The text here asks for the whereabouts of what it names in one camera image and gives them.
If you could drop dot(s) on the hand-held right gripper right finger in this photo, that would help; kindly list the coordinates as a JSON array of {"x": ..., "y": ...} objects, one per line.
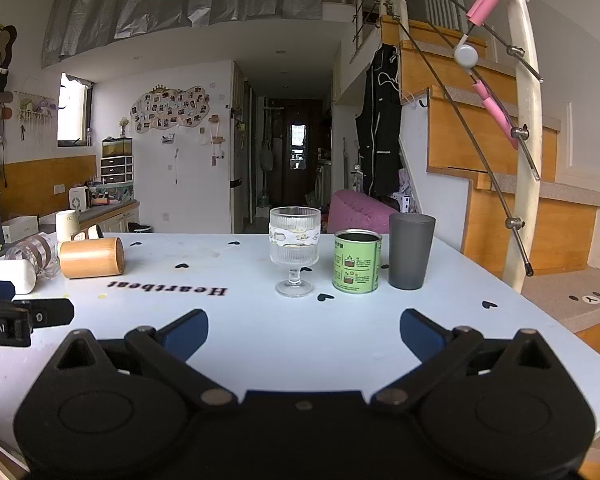
[{"x": 422, "y": 335}]

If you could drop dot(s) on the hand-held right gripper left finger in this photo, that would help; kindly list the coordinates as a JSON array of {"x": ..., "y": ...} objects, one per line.
[{"x": 186, "y": 334}]

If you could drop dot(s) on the bamboo cup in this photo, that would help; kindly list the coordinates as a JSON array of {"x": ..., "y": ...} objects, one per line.
[{"x": 91, "y": 258}]

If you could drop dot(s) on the white cup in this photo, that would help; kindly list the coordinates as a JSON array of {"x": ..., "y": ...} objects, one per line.
[{"x": 12, "y": 275}]

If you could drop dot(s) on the clear striped glass cup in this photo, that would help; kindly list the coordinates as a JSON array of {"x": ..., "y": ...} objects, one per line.
[{"x": 35, "y": 255}]

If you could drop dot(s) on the grey plastic cup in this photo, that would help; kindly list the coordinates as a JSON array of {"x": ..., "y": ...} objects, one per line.
[{"x": 411, "y": 252}]

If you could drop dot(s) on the white cardboard box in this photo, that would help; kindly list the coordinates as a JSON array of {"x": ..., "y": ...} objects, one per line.
[{"x": 21, "y": 227}]

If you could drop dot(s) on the white mug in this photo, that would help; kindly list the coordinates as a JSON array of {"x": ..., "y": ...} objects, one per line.
[{"x": 68, "y": 225}]

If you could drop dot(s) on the green tin can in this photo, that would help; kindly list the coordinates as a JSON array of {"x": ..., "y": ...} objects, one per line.
[{"x": 357, "y": 262}]

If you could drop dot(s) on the white air purifier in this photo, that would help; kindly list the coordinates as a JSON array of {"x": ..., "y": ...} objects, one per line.
[{"x": 78, "y": 199}]

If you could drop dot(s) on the white kitchen cabinet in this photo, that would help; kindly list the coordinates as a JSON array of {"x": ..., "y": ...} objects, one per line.
[{"x": 115, "y": 215}]

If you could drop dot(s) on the ribbed glass goblet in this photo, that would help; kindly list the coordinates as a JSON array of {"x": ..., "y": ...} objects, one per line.
[{"x": 294, "y": 247}]

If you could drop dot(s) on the pink beanbag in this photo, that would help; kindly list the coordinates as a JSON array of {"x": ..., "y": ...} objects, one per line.
[{"x": 355, "y": 210}]

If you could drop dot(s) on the white drawer unit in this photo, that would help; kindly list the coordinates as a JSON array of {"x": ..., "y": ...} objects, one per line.
[{"x": 116, "y": 168}]

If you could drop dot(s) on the glass fish tank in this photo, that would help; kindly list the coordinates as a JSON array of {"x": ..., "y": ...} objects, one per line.
[{"x": 117, "y": 146}]

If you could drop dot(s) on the wooden staircase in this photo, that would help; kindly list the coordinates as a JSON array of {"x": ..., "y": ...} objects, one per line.
[{"x": 500, "y": 160}]

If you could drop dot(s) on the window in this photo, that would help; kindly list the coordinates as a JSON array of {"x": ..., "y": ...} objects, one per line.
[{"x": 72, "y": 110}]

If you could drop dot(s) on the dark door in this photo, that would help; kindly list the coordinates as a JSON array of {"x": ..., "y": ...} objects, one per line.
[{"x": 296, "y": 152}]

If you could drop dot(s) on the black hanging coat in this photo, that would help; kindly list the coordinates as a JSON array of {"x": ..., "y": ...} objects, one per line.
[{"x": 379, "y": 125}]

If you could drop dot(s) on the grey curtain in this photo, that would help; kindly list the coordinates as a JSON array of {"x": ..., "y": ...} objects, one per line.
[{"x": 180, "y": 0}]

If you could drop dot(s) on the wall hook rack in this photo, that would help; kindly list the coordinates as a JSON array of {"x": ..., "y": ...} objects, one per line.
[{"x": 32, "y": 110}]

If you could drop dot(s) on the photo collage wall board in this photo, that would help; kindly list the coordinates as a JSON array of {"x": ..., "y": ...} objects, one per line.
[{"x": 170, "y": 107}]

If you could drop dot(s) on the white railing post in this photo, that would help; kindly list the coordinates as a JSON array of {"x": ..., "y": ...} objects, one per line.
[{"x": 522, "y": 110}]

